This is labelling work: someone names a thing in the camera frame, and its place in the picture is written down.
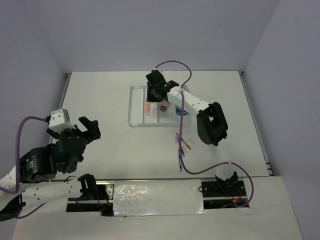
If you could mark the silver foil tape patch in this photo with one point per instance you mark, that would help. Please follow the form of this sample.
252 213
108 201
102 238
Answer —
157 198

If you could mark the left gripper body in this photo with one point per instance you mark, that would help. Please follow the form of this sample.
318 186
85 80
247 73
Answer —
91 134

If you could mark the white divided organizer tray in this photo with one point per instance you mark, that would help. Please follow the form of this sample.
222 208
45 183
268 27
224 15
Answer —
136 111

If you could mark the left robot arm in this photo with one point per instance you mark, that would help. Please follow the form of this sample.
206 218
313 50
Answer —
28 184

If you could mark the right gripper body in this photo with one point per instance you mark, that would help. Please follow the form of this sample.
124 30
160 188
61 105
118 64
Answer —
151 96

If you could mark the orange highlighter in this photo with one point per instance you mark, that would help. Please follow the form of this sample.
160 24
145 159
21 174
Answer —
147 108

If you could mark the red pen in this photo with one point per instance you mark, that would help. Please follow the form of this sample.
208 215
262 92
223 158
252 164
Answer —
183 141

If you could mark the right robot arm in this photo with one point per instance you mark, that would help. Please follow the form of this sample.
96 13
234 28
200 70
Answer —
211 122

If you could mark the teal pen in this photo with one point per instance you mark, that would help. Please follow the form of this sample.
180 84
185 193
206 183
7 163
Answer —
180 154

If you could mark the pink tube of markers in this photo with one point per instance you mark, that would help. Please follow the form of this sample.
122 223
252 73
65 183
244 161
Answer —
164 105

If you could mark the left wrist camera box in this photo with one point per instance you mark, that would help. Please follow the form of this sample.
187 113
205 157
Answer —
60 115

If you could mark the dark blue pen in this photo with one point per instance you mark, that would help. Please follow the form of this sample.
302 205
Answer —
181 150

